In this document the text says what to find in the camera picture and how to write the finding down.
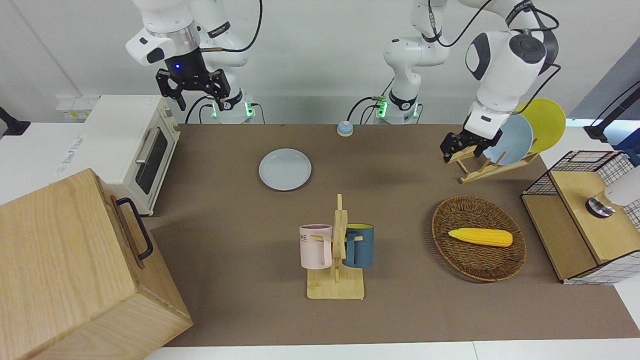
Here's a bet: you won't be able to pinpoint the white object with silver end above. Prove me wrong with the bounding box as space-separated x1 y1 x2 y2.
586 167 640 219

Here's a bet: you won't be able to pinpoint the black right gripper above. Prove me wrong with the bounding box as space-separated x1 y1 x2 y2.
156 68 232 112

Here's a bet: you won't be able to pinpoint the yellow plate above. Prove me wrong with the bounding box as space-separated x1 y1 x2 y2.
515 98 567 154

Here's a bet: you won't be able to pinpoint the gray round plate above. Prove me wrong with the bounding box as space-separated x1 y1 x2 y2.
258 148 313 192

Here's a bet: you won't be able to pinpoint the black cabinet handle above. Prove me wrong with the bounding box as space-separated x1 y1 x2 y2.
116 197 154 261

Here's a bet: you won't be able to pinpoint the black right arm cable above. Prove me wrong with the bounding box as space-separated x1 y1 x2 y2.
200 0 264 53

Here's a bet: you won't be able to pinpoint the light blue plate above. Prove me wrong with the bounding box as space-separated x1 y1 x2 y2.
482 114 535 166

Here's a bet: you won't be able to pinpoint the round wicker basket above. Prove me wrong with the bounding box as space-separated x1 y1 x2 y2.
431 195 527 283

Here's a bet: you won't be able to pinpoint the black camera stand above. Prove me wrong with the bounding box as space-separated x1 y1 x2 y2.
0 106 31 137
582 82 640 143

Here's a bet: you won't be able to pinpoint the yellow corn cob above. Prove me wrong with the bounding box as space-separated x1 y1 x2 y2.
448 227 514 248

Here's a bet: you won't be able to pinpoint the silver oven door handle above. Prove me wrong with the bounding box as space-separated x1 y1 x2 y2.
135 127 161 165

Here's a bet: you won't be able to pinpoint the dark blue mug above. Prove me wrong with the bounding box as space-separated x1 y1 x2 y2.
343 223 375 269

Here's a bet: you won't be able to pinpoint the wooden plate rack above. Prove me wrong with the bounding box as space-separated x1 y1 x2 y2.
446 145 541 185

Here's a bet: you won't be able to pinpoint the pink mug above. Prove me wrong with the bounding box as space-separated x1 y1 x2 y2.
299 224 333 271

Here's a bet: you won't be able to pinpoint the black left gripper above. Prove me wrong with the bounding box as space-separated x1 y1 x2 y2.
440 129 502 163

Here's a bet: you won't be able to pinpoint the white toaster oven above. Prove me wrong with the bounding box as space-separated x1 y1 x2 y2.
55 95 182 217

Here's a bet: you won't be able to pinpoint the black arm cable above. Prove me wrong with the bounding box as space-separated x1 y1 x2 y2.
200 0 264 53
427 0 562 118

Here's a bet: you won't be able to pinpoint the wooden shelf with wire grid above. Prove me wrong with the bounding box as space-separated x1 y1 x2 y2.
520 150 640 286

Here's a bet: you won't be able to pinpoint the wooden cabinet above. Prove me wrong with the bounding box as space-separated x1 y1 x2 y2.
0 168 194 360

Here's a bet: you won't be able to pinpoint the black base cable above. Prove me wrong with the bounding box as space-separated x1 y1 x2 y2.
185 95 216 124
347 95 386 125

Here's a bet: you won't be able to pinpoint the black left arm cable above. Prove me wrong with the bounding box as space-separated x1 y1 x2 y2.
427 0 562 118

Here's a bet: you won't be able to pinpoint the wooden mug tree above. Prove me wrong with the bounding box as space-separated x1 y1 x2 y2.
306 194 365 301

